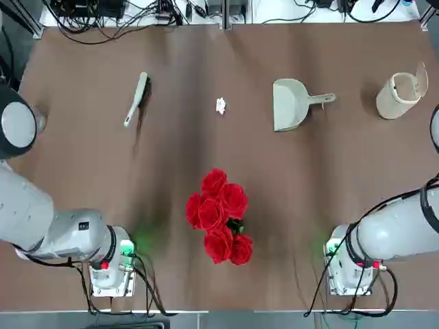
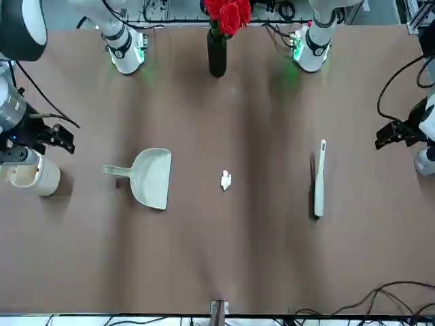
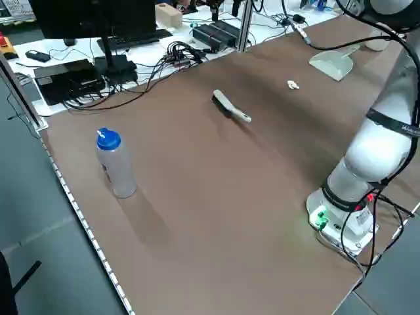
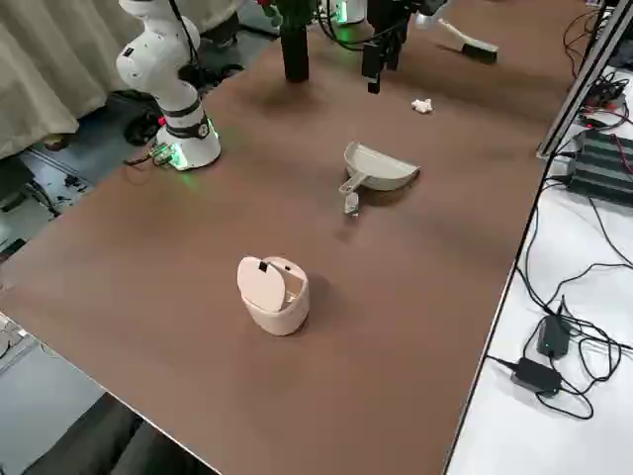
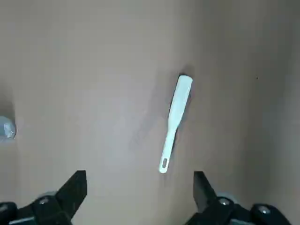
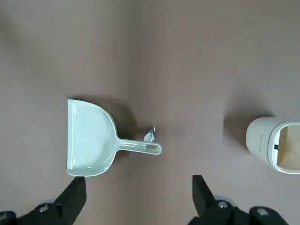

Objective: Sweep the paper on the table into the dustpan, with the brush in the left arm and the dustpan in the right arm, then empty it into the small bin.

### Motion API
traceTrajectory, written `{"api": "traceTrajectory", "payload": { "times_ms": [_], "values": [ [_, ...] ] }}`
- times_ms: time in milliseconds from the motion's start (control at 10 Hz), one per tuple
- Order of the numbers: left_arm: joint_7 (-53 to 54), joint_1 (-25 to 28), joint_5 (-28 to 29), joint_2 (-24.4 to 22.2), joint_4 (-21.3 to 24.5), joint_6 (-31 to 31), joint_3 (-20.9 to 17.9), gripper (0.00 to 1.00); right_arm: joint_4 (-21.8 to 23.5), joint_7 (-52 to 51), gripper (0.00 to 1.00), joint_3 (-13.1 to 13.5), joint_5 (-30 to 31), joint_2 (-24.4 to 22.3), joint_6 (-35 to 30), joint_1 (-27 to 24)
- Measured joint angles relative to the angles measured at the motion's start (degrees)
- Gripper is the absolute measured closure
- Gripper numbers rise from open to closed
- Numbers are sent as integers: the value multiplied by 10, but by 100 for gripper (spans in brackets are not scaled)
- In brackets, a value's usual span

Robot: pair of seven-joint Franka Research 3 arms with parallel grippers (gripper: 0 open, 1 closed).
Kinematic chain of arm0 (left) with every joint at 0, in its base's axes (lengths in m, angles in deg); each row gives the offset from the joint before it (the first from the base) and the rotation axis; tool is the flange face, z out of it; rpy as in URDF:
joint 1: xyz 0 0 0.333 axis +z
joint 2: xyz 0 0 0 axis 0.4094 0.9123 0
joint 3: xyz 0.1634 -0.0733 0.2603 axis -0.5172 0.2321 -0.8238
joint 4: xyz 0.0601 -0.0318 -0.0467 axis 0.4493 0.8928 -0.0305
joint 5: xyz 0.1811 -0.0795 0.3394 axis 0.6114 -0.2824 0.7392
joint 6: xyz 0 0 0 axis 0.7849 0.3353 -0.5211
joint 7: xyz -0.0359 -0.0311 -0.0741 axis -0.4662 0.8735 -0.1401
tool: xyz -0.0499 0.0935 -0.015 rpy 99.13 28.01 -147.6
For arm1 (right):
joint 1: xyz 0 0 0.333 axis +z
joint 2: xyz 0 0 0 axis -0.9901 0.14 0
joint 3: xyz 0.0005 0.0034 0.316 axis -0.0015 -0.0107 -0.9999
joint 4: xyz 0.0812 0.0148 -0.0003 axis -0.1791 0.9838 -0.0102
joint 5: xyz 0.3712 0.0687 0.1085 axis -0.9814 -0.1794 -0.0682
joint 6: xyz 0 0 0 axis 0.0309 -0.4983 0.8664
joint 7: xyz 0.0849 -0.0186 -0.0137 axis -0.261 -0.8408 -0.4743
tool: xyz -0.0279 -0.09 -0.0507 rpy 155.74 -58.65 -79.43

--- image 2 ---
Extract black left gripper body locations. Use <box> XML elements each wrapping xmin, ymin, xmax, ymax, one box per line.
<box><xmin>402</xmin><ymin>107</ymin><xmax>430</xmax><ymax>147</ymax></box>

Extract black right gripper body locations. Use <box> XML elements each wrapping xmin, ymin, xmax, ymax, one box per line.
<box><xmin>0</xmin><ymin>103</ymin><xmax>54</xmax><ymax>156</ymax></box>

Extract white brush black bristles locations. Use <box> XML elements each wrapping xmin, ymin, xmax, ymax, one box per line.
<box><xmin>311</xmin><ymin>139</ymin><xmax>328</xmax><ymax>218</ymax></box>

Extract pale green plastic dustpan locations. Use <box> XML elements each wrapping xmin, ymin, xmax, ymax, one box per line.
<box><xmin>103</xmin><ymin>147</ymin><xmax>173</xmax><ymax>212</ymax></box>

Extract small beige bin with lid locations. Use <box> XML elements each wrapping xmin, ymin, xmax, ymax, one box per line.
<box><xmin>1</xmin><ymin>151</ymin><xmax>61</xmax><ymax>197</ymax></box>

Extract black vase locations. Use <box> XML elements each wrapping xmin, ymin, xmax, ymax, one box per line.
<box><xmin>207</xmin><ymin>29</ymin><xmax>228</xmax><ymax>78</ymax></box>

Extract red rose bouquet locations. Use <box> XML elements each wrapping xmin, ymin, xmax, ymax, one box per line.
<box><xmin>203</xmin><ymin>0</ymin><xmax>252</xmax><ymax>38</ymax></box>

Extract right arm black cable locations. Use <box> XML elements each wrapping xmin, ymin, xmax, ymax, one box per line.
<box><xmin>13</xmin><ymin>60</ymin><xmax>81</xmax><ymax>129</ymax></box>

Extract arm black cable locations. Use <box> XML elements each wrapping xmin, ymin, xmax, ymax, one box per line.
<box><xmin>377</xmin><ymin>56</ymin><xmax>435</xmax><ymax>120</ymax></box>
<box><xmin>13</xmin><ymin>60</ymin><xmax>81</xmax><ymax>129</ymax></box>

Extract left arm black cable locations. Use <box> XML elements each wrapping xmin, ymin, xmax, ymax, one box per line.
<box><xmin>377</xmin><ymin>56</ymin><xmax>435</xmax><ymax>120</ymax></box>

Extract aluminium profile rail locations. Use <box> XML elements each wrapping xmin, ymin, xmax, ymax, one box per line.
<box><xmin>407</xmin><ymin>0</ymin><xmax>435</xmax><ymax>35</ymax></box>

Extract black cable on table edge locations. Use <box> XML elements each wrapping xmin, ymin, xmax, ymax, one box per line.
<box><xmin>292</xmin><ymin>280</ymin><xmax>435</xmax><ymax>320</ymax></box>

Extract grey metal post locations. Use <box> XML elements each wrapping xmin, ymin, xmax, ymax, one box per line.
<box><xmin>209</xmin><ymin>300</ymin><xmax>229</xmax><ymax>326</ymax></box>

